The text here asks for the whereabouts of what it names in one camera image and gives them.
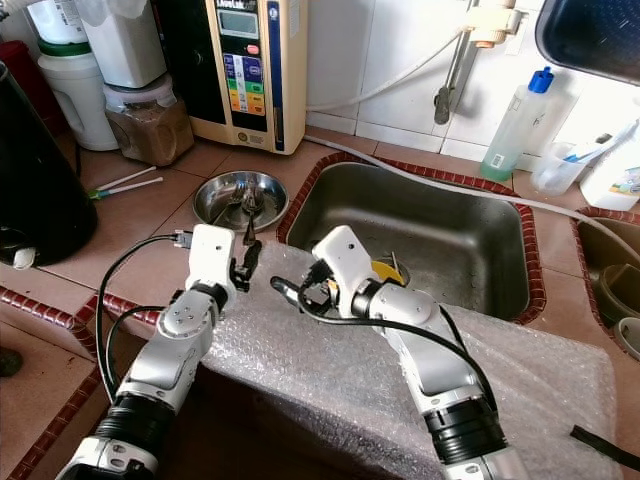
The clear plastic cup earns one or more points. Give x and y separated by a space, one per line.
555 172

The plastic jar of brown powder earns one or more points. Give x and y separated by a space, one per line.
150 135

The steel faucet pipe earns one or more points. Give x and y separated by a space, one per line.
457 75

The white straw with green tip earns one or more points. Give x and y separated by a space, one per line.
122 178
125 189

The white plastic jug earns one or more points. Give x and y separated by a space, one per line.
75 100

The white plastic container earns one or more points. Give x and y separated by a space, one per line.
125 45

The clear bottle with blue cap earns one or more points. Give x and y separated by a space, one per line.
515 135

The dark bowl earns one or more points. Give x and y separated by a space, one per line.
622 292

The beige faucet diverter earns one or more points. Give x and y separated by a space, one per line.
495 25

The dark blue tray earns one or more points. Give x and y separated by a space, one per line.
595 35

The round light dish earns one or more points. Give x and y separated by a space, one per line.
630 340

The small shallow steel bowl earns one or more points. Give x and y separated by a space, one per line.
220 195

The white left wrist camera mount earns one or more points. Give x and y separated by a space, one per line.
212 255

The beige water ionizer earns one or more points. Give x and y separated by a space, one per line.
255 90

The clear bubble wrap sheet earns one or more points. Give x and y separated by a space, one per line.
340 400

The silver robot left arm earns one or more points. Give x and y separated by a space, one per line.
175 360

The labelled white tub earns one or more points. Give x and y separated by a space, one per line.
55 22

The black kettle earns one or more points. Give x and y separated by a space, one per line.
45 180

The steel sink basin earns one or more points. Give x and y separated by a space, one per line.
460 230
605 240

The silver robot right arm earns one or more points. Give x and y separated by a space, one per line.
430 350

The dark oblong object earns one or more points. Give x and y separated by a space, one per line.
10 362

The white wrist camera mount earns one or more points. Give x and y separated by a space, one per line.
212 255
345 258

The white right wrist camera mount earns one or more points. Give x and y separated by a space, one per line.
345 258

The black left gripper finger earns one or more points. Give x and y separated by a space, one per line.
250 222

